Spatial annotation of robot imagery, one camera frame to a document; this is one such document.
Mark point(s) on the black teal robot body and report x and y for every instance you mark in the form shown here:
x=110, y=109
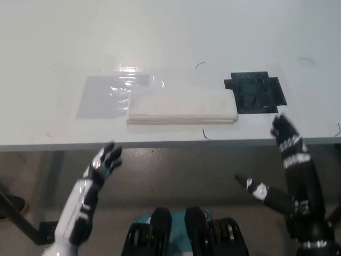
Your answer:
x=186, y=234

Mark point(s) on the white napkin stack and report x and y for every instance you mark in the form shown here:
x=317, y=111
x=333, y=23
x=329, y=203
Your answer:
x=183, y=106

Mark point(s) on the clear plastic bag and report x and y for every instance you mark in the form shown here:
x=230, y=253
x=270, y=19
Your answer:
x=106, y=96

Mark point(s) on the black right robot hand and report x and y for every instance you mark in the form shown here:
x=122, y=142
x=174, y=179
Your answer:
x=302, y=181

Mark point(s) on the black perforated plate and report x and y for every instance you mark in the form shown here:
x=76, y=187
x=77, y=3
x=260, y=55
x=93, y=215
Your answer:
x=255, y=93

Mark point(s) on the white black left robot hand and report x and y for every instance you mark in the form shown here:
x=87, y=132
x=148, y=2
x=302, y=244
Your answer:
x=80, y=197

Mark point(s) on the black metal stand base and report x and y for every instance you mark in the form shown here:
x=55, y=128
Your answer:
x=24, y=221

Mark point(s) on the dark shoe with tan sole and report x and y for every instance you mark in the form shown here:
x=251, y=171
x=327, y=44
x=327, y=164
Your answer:
x=16, y=202

